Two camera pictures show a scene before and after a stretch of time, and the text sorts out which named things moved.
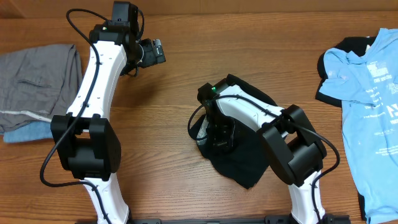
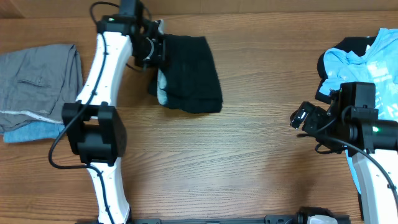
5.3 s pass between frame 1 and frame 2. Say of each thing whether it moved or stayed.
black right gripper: moved
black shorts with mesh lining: moved
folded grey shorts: stayed
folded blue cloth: stayed
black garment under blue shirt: stayed
